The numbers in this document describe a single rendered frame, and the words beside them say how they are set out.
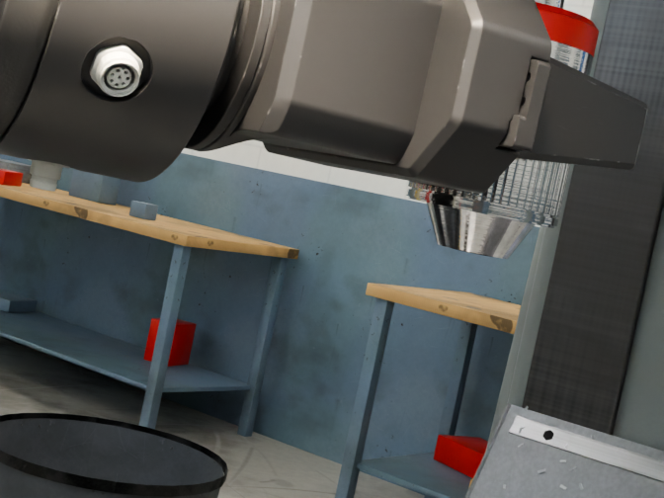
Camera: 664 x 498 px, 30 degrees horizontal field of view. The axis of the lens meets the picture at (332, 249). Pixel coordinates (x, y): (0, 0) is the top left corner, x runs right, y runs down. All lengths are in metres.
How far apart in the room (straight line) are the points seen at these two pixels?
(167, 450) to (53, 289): 4.23
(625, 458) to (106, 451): 1.99
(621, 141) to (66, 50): 0.17
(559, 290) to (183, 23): 0.52
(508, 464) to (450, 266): 4.48
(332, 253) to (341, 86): 5.27
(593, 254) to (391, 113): 0.46
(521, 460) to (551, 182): 0.42
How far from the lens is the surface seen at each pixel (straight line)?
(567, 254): 0.77
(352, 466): 4.55
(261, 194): 5.86
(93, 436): 2.65
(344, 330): 5.52
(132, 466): 2.65
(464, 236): 0.37
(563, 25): 0.37
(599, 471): 0.75
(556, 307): 0.78
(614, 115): 0.37
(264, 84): 0.31
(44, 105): 0.29
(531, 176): 0.36
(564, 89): 0.36
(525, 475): 0.77
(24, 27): 0.28
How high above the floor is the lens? 1.21
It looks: 3 degrees down
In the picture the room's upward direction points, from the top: 12 degrees clockwise
